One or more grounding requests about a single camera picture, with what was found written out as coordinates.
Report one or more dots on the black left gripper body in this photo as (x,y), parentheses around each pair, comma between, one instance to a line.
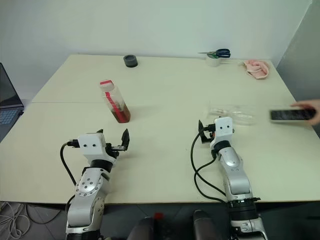
(112,150)

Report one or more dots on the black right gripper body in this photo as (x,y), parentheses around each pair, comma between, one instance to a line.
(210,131)

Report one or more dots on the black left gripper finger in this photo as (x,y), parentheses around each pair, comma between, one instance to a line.
(125,140)
(100,131)

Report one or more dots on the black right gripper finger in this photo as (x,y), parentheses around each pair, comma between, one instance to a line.
(201,130)

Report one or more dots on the black smartphone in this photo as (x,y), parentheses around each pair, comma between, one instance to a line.
(291,115)

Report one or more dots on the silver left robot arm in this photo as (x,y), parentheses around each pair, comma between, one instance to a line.
(85,195)

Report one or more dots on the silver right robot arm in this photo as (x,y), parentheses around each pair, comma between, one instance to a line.
(235,175)

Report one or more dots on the person's bare hand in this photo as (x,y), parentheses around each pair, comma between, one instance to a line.
(312,105)

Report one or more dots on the clear bottle with red stripe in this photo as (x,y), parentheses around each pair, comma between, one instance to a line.
(117,105)

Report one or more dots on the white tape roll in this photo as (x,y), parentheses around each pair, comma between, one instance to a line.
(212,61)

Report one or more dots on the black round lid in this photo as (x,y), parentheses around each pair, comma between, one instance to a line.
(130,61)

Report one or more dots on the pink cloth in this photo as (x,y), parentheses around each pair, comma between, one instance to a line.
(256,68)

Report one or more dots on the small red object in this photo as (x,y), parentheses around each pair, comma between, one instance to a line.
(158,216)

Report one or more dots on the dark rounded shape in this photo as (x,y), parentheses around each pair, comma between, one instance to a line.
(141,228)
(206,225)

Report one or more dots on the dark laptop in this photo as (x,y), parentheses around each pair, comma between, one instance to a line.
(8,100)

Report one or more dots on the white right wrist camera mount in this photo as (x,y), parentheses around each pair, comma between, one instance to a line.
(223,130)

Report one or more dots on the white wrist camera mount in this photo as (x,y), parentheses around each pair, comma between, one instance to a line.
(223,130)
(91,147)

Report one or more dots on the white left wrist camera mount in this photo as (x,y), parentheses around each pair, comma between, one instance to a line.
(91,147)

